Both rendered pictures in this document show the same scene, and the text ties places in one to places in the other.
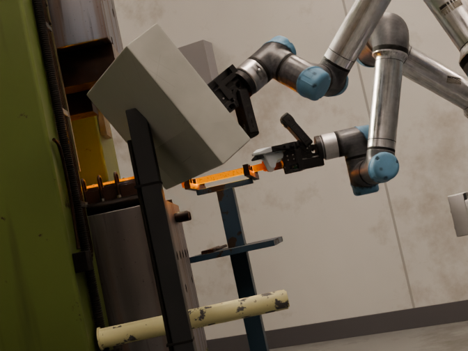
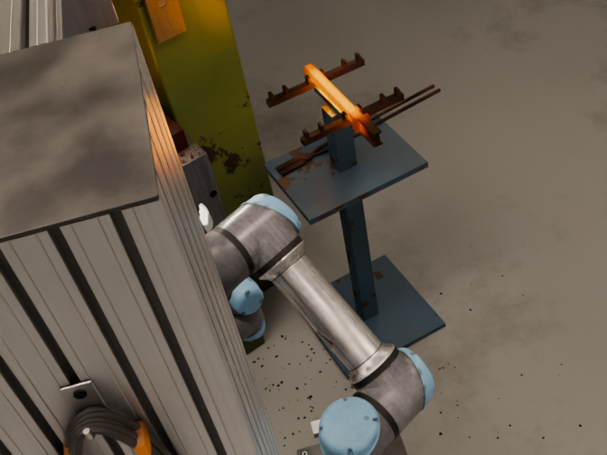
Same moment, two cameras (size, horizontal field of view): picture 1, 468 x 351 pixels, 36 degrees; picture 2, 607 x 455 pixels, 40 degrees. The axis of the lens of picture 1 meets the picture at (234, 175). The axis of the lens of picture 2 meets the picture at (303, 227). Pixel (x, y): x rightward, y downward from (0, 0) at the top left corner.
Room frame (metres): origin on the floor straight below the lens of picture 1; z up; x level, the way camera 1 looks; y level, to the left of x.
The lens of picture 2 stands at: (1.63, -1.58, 2.42)
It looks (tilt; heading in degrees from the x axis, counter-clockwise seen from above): 45 degrees down; 64
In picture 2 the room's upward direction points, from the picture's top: 12 degrees counter-clockwise
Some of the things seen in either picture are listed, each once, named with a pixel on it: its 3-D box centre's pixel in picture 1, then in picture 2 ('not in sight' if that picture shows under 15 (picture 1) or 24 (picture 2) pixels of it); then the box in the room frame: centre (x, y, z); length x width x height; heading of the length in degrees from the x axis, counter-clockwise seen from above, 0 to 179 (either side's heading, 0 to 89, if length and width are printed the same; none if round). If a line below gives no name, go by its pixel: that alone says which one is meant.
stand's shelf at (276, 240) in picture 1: (237, 248); (344, 165); (2.61, 0.04, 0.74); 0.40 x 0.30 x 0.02; 173
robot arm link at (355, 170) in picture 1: (364, 174); (241, 320); (2.02, -0.36, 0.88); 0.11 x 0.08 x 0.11; 12
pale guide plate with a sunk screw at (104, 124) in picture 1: (102, 111); (163, 9); (2.33, 0.38, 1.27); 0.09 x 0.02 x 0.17; 0
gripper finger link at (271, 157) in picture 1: (269, 158); not in sight; (1.98, -0.11, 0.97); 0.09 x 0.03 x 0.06; 126
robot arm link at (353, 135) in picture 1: (355, 141); (238, 290); (2.04, -0.36, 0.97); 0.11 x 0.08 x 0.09; 90
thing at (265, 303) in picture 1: (193, 318); not in sight; (1.67, 0.16, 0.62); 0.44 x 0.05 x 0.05; 90
